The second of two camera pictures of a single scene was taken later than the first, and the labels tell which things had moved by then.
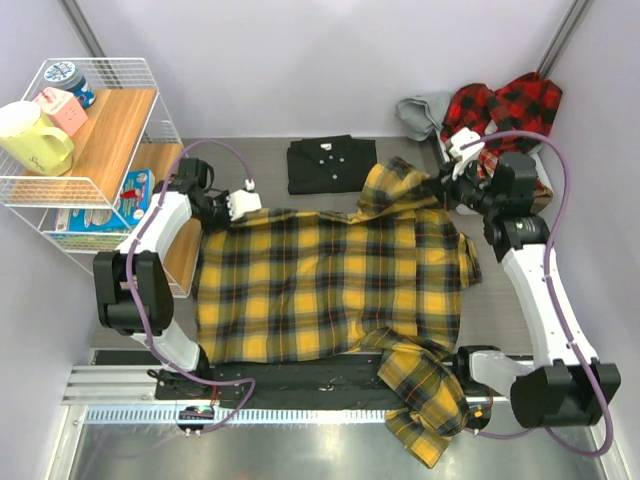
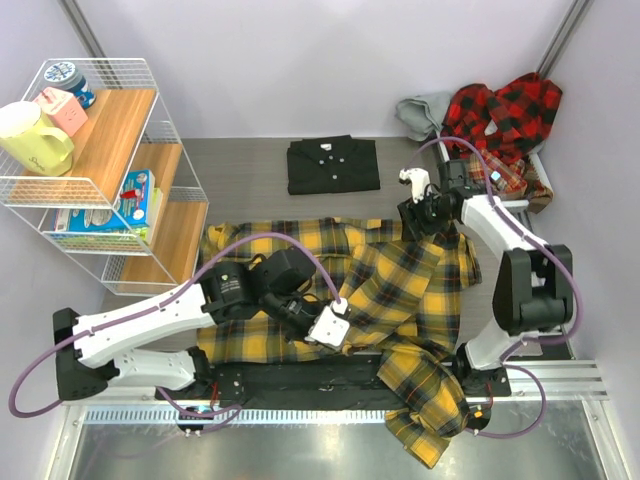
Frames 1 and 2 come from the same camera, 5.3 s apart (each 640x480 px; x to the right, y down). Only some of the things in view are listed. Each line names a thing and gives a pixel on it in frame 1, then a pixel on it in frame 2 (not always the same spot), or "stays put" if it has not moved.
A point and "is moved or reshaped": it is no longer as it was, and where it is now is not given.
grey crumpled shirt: [421, 116] stays put
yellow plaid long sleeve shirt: [385, 280] is moved or reshaped
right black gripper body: [469, 190] → [430, 213]
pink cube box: [62, 108] stays put
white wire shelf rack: [84, 149] stays put
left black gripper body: [214, 214] → [292, 311]
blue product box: [131, 208] stays put
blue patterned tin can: [65, 76] stays put
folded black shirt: [331, 164] stays put
